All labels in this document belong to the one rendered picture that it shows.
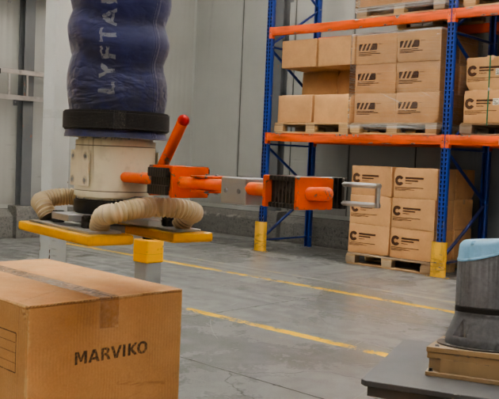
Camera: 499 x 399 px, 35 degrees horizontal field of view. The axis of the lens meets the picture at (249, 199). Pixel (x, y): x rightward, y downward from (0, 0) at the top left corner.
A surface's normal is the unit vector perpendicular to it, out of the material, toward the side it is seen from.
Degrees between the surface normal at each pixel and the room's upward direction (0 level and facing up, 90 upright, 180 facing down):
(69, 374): 90
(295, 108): 91
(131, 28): 69
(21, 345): 90
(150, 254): 90
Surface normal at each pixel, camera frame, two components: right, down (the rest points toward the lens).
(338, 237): -0.68, 0.01
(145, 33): 0.51, -0.25
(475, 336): -0.42, -0.40
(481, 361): -0.39, 0.04
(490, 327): -0.08, -0.37
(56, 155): 0.72, 0.07
